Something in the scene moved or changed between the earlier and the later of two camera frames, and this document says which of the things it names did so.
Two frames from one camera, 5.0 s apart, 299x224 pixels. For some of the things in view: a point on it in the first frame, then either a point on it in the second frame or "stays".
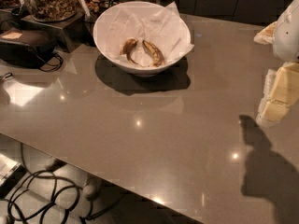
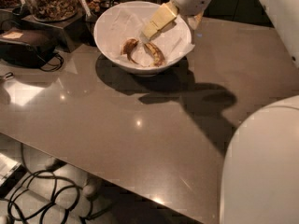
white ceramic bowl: (145, 38) stays
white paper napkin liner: (160, 23) stays
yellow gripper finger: (266, 35) -> (195, 20)
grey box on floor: (11, 172) stays
